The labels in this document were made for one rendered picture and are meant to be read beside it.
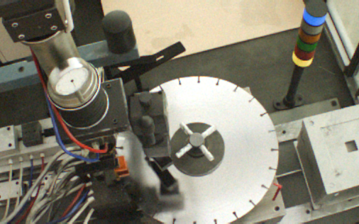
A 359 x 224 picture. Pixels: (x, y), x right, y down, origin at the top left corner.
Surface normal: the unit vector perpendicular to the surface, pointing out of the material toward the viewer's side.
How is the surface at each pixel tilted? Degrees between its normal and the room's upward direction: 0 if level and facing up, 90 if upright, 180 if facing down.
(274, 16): 0
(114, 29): 0
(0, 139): 0
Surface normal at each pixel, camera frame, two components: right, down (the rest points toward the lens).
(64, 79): 0.56, 0.74
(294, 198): -0.06, -0.42
